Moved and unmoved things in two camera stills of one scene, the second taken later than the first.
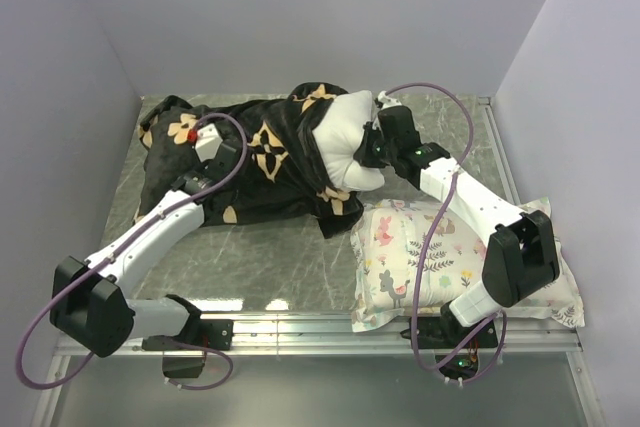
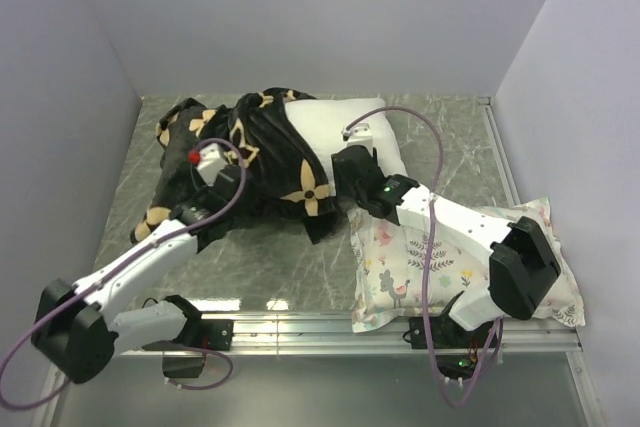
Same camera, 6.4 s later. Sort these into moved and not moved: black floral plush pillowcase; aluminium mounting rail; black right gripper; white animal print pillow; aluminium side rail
Moved: black right gripper; black floral plush pillowcase
Not moved: white animal print pillow; aluminium mounting rail; aluminium side rail
